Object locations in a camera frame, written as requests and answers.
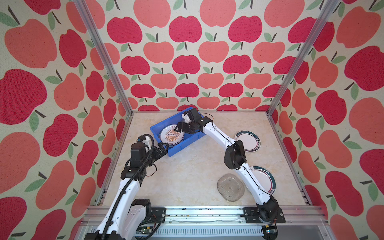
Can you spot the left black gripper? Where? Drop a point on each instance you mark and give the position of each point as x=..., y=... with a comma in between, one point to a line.
x=163, y=152

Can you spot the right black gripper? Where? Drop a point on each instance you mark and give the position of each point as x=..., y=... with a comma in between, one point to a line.
x=180, y=124

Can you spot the sunburst plate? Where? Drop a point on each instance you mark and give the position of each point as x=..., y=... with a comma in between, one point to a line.
x=171, y=136

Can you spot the green striped plate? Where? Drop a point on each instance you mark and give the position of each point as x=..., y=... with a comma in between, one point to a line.
x=250, y=140
x=265, y=178

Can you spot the clear glass plate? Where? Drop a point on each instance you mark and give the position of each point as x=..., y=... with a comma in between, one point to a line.
x=230, y=187

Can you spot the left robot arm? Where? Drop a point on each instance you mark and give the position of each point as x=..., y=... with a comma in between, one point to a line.
x=127, y=212

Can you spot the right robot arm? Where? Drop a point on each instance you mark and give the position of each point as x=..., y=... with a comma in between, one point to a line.
x=234, y=159

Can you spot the blue plastic bin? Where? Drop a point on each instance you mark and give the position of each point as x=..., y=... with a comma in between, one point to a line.
x=173, y=120

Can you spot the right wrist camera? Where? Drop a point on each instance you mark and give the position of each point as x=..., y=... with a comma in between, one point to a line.
x=186, y=117

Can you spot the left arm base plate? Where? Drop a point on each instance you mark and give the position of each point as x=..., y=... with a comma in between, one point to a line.
x=155, y=215

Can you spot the front aluminium rail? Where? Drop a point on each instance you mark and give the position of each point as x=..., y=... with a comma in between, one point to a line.
x=231, y=223

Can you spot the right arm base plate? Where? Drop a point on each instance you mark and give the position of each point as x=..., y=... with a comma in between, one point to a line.
x=255, y=216

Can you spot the left aluminium frame post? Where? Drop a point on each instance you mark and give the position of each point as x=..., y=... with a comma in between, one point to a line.
x=90, y=24

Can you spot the aluminium frame post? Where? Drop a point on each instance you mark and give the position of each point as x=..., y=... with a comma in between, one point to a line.
x=319, y=24
x=90, y=24

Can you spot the right aluminium frame post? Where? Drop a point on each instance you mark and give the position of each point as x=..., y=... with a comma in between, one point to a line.
x=319, y=24

